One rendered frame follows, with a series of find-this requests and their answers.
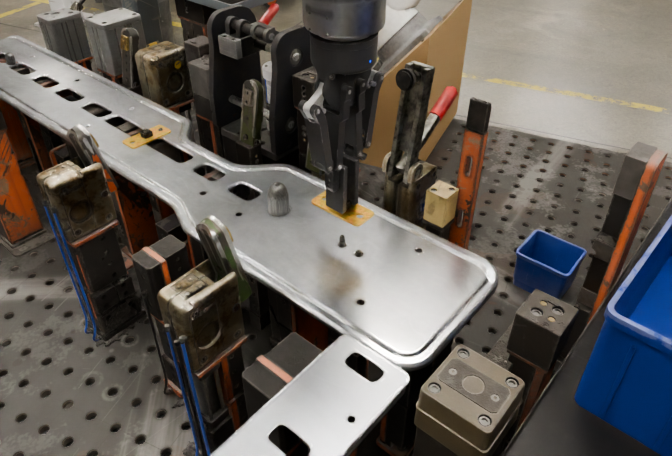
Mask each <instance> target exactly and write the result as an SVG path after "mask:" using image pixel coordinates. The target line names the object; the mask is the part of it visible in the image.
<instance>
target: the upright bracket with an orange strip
mask: <svg viewBox="0 0 672 456"><path fill-rule="evenodd" d="M491 108H492V106H491V103H490V102H486V101H484V100H481V99H477V98H474V97H471V98H470V102H469V108H468V115H467V121H466V128H465V129H464V136H463V142H462V149H461V156H460V162H459V169H458V176H457V183H456V188H458V189H459V192H458V198H457V205H456V211H455V217H454V219H455V220H454V222H453V223H452V224H451V225H450V229H449V236H448V241H450V242H452V243H454V244H456V245H458V246H460V247H462V248H465V249H467V250H468V245H469V240H470V234H471V228H472V223H473V217H474V211H475V206H476V200H477V195H478V189H479V183H480V178H481V172H482V167H483V161H484V155H485V150H486V144H487V139H488V133H489V132H487V131H488V125H489V120H490V114H491ZM471 157H472V166H471V172H470V170H469V169H470V163H471ZM463 211H464V214H463V220H462V221H461V218H462V212H463Z"/></svg>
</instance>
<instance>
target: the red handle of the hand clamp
mask: <svg viewBox="0 0 672 456"><path fill-rule="evenodd" d="M457 95H458V92H457V89H456V88H455V87H453V86H450V87H449V86H447V87H446V88H445V89H444V91H443V92H442V94H441V95H440V97H439V98H438V100H437V101H436V103H435V105H434V106H433V108H432V109H431V111H430V112H429V116H428V117H427V119H426V120H425V126H424V131H423V136H422V141H421V147H420V150H421V149H422V147H423V146H424V144H425V143H426V141H427V140H428V138H429V137H430V135H431V133H432V132H433V130H434V129H435V127H436V126H437V124H438V123H439V121H441V120H442V119H443V117H444V116H445V114H446V112H447V111H448V109H449V108H450V106H451V105H452V103H453V102H454V100H455V99H456V97H457ZM407 154H408V153H407V152H405V153H404V154H403V156H402V157H401V159H400V160H399V161H398V162H397V163H396V165H395V167H396V169H397V170H398V171H399V172H401V173H403V174H404V171H405V166H406V160H407Z"/></svg>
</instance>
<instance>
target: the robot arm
mask: <svg viewBox="0 0 672 456"><path fill-rule="evenodd" d="M420 1H421V0H302V3H303V24H304V26H305V28H306V29H307V30H309V31H310V59H311V62H312V64H313V66H314V68H315V70H316V72H317V76H316V80H315V83H314V91H315V93H314V94H313V95H312V96H311V98H310V99H309V100H308V101H305V100H301V101H300V102H299V104H298V108H299V110H300V112H301V113H302V115H303V117H304V120H305V125H306V131H307V137H308V143H309V149H310V154H311V160H312V165H313V166H314V167H317V168H319V169H321V170H323V171H325V188H326V206H327V207H329V208H331V209H333V210H335V211H337V212H339V213H341V214H343V213H345V212H346V207H347V199H348V200H351V205H353V206H355V205H356V204H357V203H358V175H359V159H360V160H365V159H366V157H367V154H366V153H364V152H363V149H364V148H369V147H370V145H371V141H372V135H373V128H374V122H375V115H376V109H377V102H378V96H379V91H380V88H381V85H382V82H383V80H384V75H385V74H386V73H387V72H388V71H389V70H390V69H391V68H392V67H393V66H395V65H396V64H397V63H398V62H399V61H400V60H401V59H402V58H403V57H404V56H406V55H407V54H408V53H409V52H410V51H411V50H412V49H413V48H414V47H415V46H417V45H418V44H419V43H420V42H421V41H422V40H423V39H424V38H425V37H426V36H427V35H428V34H429V33H430V32H431V31H432V30H433V29H434V28H435V27H436V25H437V24H438V23H439V22H440V21H441V20H442V19H443V18H442V17H441V16H440V15H438V16H437V17H435V18H433V19H431V20H429V21H428V20H427V19H426V18H425V17H424V16H422V15H421V14H420V13H418V10H417V9H416V8H415V7H416V6H417V5H418V3H419V2H420ZM417 13H418V14H417ZM416 14H417V15H416ZM415 15H416V16H415ZM377 51H378V52H377ZM377 56H378V57H379V59H378V62H377ZM376 62H377V64H376ZM375 64H376V65H375ZM374 65H375V66H374ZM373 66H374V67H373ZM372 67H373V69H371V68H372ZM362 134H363V135H364V137H363V136H362ZM343 152H344V153H345V154H344V153H343Z"/></svg>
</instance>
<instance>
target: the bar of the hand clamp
mask: <svg viewBox="0 0 672 456"><path fill-rule="evenodd" d="M434 73H435V67H433V66H430V65H426V64H423V63H420V62H417V61H411V62H410V63H406V64H405V68H404V69H401V70H399V71H398V72H397V74H396V84H397V86H398V87H399V88H400V89H401V94H400V101H399V107H398V113H397V119H396V125H395V131H394V137H393V144H392V150H391V156H390V162H389V168H388V174H387V175H388V176H389V177H393V176H395V175H397V174H399V171H398V170H397V169H396V167H395V165H396V163H397V162H398V161H399V160H400V159H401V157H402V153H403V151H404V152H407V153H408V154H407V160H406V166H405V171H404V177H403V183H405V184H408V182H407V177H408V171H409V169H410V167H411V166H412V165H413V164H414V163H416V162H418V157H419V152H420V147H421V141H422V136H423V131H424V126H425V120H426V115H427V110H428V104H429V99H430V94H431V89H432V83H433V78H434Z"/></svg>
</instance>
